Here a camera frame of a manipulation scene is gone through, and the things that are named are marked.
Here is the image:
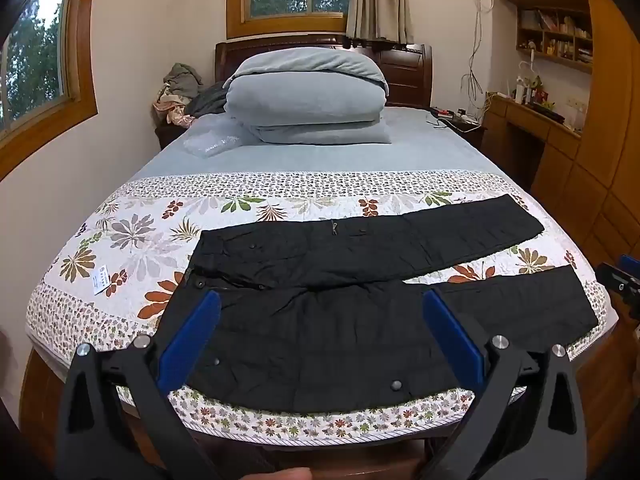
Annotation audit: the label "floral quilted bedspread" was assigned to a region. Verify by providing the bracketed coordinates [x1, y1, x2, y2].
[25, 172, 613, 448]

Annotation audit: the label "pile of crumpled clothes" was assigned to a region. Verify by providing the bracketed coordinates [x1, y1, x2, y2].
[152, 62, 203, 128]

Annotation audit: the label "bottles and clutter on desk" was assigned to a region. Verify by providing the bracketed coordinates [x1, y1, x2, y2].
[507, 60, 566, 121]

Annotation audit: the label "beige curtain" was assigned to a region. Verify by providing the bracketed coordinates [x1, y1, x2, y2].
[345, 0, 416, 46]

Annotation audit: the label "dark nightstand with cables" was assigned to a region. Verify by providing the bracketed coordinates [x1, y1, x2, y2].
[429, 106, 488, 156]

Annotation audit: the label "books and bottles on shelf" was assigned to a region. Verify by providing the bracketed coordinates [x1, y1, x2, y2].
[517, 7, 593, 63]

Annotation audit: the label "clear plastic bag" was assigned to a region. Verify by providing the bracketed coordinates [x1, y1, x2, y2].
[182, 127, 246, 158]

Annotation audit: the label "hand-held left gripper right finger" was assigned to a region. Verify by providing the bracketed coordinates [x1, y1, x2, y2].
[422, 287, 588, 480]

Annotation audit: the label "wooden side window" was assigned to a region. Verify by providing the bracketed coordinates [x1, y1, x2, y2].
[0, 0, 101, 181]

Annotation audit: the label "person's left hand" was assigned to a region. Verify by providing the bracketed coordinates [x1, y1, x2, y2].
[265, 466, 313, 480]

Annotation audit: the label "hanging white cables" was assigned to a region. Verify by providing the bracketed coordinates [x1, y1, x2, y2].
[465, 0, 497, 111]

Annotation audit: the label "black quilted pants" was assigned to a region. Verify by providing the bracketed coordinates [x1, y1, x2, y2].
[159, 194, 600, 415]

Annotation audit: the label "built-in wooden desk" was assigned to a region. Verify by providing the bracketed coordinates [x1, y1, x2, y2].
[482, 92, 586, 198]

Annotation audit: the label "white paper tag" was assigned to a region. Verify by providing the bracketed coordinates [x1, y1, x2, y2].
[91, 263, 115, 295]

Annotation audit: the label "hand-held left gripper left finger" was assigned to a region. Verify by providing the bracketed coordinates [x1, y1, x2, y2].
[55, 290, 223, 480]

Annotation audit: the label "dark nightstand under clothes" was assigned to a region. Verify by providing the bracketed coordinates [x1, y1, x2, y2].
[155, 122, 190, 151]

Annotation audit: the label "dark grey cloth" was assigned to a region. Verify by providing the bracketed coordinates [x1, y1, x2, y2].
[187, 82, 228, 117]

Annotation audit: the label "stack of grey pillows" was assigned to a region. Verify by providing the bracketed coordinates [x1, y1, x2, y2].
[222, 47, 393, 146]

